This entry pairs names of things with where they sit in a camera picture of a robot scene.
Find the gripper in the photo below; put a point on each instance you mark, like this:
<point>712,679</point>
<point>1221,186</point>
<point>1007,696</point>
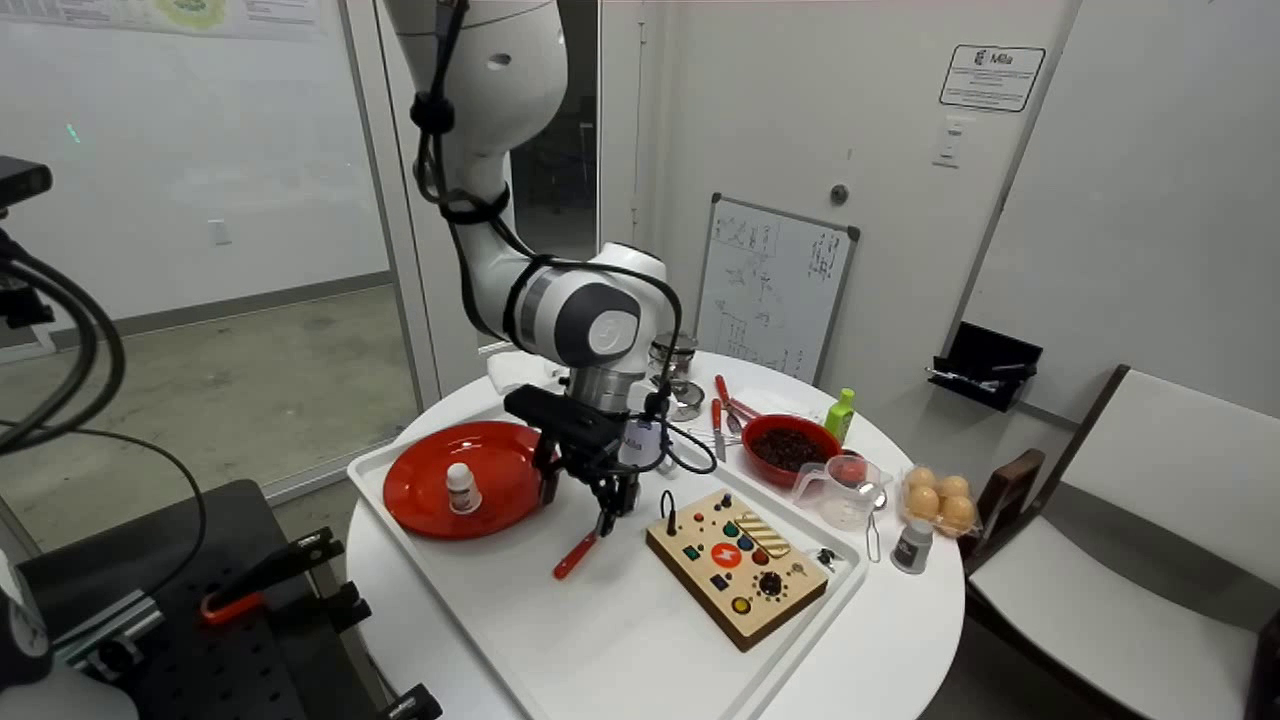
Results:
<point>640,445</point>

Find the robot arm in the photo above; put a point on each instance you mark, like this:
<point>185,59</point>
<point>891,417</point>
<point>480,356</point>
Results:
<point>520,100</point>

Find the white plastic tray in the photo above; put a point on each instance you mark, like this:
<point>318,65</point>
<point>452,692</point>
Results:
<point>600,620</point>

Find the red plate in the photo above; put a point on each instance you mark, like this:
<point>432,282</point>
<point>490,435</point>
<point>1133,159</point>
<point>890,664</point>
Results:
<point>440,480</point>

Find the red bowl of beans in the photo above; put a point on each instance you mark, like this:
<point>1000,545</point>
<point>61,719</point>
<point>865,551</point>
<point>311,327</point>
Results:
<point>790,450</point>

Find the small black key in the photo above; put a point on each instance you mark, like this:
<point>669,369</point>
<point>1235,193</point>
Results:
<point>825,558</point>

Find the clear measuring cup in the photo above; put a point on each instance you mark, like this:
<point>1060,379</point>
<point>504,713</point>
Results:
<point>845,495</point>

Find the green bottle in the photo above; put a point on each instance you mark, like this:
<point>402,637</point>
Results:
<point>841,415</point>

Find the whiteboard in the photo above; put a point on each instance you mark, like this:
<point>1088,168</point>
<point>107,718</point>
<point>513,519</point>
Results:
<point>770,290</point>

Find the small grey bottle white cap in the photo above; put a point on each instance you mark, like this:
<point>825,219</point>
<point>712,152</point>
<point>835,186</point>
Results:
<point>911,548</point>

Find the clear carton of eggs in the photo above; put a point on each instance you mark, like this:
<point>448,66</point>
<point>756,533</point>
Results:
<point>940,500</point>

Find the black clamp with orange grip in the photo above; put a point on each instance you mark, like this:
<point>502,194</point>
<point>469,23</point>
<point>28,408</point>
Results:
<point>260,578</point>

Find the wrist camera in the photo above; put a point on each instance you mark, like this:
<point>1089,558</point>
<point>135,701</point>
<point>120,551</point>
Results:
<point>560,412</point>

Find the wooden switch board toy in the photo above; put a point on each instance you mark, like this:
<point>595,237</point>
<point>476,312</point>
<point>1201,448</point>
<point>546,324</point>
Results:
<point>735,580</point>

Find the black wall holder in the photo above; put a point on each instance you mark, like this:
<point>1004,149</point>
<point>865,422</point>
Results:
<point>985,365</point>

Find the wall socket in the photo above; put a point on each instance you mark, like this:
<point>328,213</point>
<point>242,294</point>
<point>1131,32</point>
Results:
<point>220,232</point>

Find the wall switch plate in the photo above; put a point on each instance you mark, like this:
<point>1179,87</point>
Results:
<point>948,142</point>

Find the aluminium rail bracket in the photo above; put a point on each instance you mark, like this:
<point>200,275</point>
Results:
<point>110,630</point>

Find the white chair with dark frame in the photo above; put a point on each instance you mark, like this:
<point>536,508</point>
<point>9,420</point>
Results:
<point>1150,560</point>

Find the wall sign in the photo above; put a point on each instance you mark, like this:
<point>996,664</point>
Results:
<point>992,78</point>

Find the wall poster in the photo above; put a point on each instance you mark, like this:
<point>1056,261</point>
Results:
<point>150,15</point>

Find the camera on mount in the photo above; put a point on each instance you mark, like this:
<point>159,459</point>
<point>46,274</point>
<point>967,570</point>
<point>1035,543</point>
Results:
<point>20,182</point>

